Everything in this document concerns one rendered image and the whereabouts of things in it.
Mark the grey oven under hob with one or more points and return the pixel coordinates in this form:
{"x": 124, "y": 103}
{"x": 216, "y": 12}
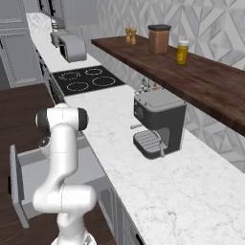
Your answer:
{"x": 54, "y": 86}

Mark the dark grey coffee machine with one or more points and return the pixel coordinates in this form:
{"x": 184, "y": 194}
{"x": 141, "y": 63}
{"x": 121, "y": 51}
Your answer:
{"x": 166, "y": 118}

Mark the yellow jar with white lid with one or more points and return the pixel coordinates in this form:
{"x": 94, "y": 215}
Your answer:
{"x": 182, "y": 55}

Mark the silver hanging utensil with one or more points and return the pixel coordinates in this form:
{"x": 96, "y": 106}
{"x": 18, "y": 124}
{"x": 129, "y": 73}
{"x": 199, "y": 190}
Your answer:
{"x": 144, "y": 83}

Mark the grey wall cupboards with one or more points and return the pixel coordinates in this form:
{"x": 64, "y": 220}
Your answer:
{"x": 52, "y": 7}

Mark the tall grey cupboard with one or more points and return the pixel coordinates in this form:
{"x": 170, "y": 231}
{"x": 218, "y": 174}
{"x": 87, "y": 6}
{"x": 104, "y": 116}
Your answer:
{"x": 17, "y": 48}

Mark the grey open drawer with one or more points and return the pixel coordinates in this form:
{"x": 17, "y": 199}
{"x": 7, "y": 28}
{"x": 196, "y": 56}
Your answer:
{"x": 30, "y": 172}

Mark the grey toaster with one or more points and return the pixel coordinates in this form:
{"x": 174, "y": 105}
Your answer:
{"x": 75, "y": 48}

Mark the black hob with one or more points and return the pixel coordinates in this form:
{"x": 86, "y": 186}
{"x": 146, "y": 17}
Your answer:
{"x": 86, "y": 79}

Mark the wooden salt shaker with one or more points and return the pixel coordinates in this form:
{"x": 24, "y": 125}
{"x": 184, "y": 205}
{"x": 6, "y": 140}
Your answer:
{"x": 128, "y": 34}

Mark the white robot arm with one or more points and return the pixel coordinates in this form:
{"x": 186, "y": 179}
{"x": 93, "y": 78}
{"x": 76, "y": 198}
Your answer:
{"x": 62, "y": 150}

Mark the brown jar with black lid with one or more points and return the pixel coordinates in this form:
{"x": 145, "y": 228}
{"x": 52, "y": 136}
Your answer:
{"x": 158, "y": 40}

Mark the brown hanging utensil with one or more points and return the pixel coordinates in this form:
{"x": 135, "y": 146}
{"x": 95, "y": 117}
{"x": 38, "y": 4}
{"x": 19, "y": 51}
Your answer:
{"x": 155, "y": 85}

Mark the grey cupboard door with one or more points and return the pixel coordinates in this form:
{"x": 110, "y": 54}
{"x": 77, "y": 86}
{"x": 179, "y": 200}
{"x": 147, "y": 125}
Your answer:
{"x": 126, "y": 226}
{"x": 106, "y": 207}

